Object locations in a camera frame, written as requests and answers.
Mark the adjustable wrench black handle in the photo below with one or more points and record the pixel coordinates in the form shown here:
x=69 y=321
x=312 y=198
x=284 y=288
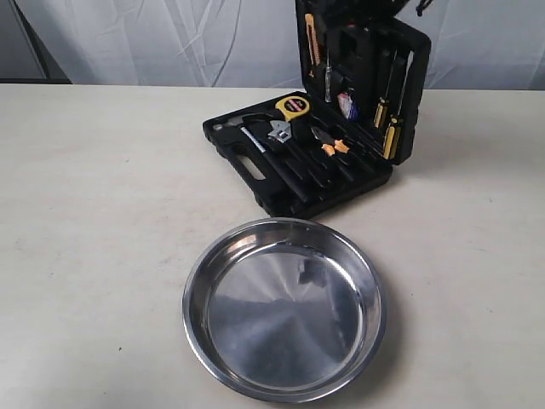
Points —
x=281 y=132

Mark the black plastic tool case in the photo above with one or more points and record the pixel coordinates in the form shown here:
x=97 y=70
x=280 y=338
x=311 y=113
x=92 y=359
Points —
x=356 y=33

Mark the claw hammer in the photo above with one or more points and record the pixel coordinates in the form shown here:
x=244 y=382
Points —
x=238 y=123

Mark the yellow tape measure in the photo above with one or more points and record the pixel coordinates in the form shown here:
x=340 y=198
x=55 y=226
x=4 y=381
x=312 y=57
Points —
x=292 y=107

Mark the round steel tray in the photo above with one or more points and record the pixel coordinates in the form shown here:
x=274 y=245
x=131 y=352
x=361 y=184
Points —
x=284 y=310

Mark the electrical tape roll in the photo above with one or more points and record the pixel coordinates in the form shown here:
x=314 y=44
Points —
x=347 y=105

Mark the yellow black screwdriver lower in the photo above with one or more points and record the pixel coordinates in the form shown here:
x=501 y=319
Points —
x=397 y=99

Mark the yellow black screwdriver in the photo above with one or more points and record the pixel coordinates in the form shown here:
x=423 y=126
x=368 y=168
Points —
x=384 y=73
x=397 y=99

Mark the small test screwdriver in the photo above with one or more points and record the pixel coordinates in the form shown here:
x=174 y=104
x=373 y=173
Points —
x=327 y=78

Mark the yellow black screwdriver upper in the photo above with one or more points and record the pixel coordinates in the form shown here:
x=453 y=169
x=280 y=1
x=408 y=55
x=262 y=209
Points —
x=384 y=73

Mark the yellow utility knife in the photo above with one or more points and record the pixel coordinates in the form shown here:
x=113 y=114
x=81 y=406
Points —
x=312 y=41

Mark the white backdrop curtain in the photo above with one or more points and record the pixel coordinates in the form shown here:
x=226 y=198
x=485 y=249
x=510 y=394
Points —
x=475 y=44

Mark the pliers orange black handles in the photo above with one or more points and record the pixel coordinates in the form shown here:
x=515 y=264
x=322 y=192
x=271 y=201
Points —
x=336 y=150

